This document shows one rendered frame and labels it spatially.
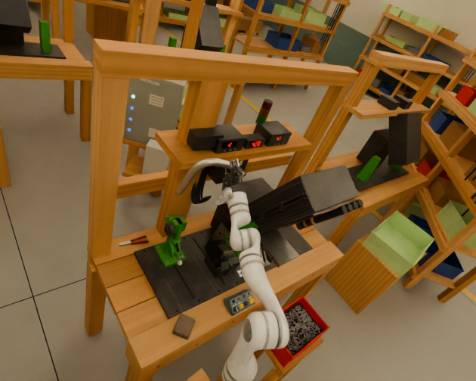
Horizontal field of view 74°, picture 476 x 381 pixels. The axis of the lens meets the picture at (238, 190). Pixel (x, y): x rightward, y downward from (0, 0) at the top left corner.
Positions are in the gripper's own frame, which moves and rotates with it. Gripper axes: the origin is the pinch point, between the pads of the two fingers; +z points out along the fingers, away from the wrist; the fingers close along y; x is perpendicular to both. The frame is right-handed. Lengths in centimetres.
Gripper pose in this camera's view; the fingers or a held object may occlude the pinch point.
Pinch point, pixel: (230, 167)
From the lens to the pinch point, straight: 123.5
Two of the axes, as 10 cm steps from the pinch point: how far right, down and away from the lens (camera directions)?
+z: -1.7, -8.2, 5.4
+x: -8.1, -2.0, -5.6
